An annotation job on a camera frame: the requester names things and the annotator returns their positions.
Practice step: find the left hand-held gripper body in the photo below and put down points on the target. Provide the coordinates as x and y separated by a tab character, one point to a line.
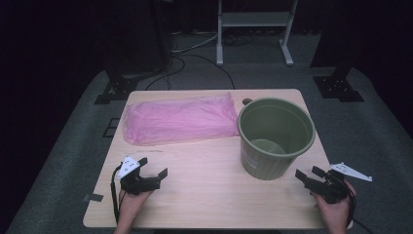
136	185

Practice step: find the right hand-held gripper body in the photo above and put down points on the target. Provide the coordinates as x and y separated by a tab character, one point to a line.
331	190

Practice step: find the green plastic bin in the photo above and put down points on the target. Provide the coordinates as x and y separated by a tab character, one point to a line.
263	162

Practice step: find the pink plastic bag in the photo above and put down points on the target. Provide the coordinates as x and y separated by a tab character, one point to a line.
181	120

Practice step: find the person's left hand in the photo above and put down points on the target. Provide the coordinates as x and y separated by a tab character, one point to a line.
130	208

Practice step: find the person's right hand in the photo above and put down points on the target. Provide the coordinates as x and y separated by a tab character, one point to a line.
337	214

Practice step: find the grey tape strip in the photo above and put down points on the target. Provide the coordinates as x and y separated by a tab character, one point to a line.
94	197

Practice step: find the black stand base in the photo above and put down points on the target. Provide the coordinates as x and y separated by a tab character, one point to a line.
117	91
337	87

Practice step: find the round dark table grommet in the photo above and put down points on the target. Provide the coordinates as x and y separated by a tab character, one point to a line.
246	101

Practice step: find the white metal stand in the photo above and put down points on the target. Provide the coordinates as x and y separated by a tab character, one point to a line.
220	32

